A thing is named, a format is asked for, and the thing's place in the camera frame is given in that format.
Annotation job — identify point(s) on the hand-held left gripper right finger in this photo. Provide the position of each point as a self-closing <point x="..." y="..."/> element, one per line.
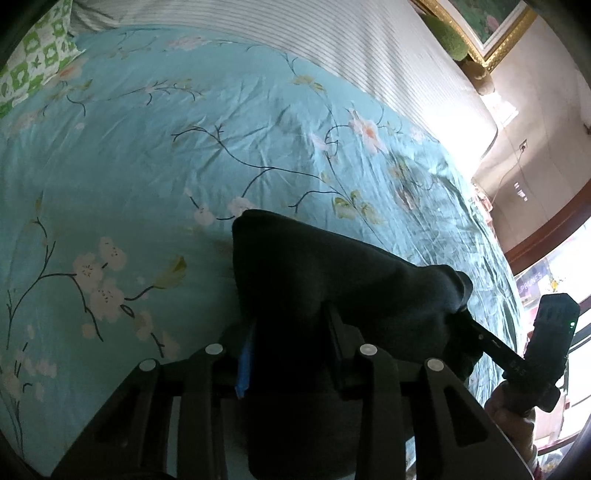
<point x="341" y="355"/>

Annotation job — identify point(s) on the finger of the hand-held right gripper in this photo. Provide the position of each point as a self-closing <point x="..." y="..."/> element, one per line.
<point x="496" y="346"/>

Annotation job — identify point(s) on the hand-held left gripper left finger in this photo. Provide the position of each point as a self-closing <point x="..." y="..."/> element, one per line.
<point x="244" y="364"/>

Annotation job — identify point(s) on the black pants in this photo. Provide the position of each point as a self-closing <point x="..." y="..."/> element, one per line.
<point x="332" y="277"/>

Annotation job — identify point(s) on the person's right hand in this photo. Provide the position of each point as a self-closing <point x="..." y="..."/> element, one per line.
<point x="510" y="427"/>

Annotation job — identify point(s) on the blue floral bed sheet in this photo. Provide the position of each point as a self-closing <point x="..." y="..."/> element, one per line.
<point x="161" y="152"/>

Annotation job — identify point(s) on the brown plush toy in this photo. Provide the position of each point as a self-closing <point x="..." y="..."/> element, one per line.
<point x="480" y="76"/>

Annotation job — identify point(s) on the white striped bed sheet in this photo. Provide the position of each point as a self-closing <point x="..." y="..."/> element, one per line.
<point x="351" y="50"/>

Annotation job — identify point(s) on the green plush toy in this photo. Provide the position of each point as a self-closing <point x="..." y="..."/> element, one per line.
<point x="450" y="34"/>

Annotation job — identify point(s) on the green checked pillow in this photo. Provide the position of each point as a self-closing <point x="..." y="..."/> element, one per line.
<point x="34" y="60"/>

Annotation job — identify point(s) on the brown wooden window frame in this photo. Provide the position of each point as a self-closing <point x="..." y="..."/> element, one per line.
<point x="549" y="230"/>

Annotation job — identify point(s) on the wall socket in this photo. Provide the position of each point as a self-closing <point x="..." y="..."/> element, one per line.
<point x="522" y="146"/>

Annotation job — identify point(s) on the gold picture frame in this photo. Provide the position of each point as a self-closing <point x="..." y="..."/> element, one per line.
<point x="489" y="32"/>

